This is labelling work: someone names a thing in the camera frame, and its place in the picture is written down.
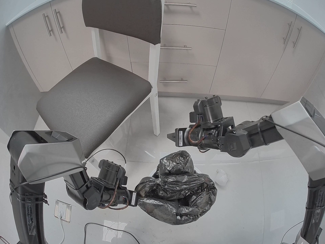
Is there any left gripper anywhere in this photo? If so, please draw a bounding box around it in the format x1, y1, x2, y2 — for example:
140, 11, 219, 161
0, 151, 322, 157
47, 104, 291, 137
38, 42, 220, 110
119, 189, 139, 209

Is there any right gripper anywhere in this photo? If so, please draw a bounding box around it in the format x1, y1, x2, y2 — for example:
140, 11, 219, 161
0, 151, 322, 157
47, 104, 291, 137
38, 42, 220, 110
175, 127, 200, 147

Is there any black plastic bag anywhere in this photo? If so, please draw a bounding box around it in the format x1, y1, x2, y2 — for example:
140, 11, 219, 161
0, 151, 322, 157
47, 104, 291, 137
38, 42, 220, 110
135, 149, 218, 226

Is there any crumpled white paper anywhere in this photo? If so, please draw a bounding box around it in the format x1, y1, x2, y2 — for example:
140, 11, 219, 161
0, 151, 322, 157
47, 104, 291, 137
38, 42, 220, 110
214, 169, 229, 186

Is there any grey padded white chair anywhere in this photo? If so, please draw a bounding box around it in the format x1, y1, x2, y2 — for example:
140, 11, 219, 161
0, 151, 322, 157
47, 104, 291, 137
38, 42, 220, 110
36, 0, 163, 165

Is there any beige cabinet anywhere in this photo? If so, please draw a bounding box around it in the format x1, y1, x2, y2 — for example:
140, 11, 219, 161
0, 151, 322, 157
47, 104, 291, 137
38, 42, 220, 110
8, 0, 325, 106

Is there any white cable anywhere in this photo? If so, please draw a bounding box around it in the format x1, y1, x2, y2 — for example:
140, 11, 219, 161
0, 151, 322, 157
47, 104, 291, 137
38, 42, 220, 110
59, 216, 68, 244

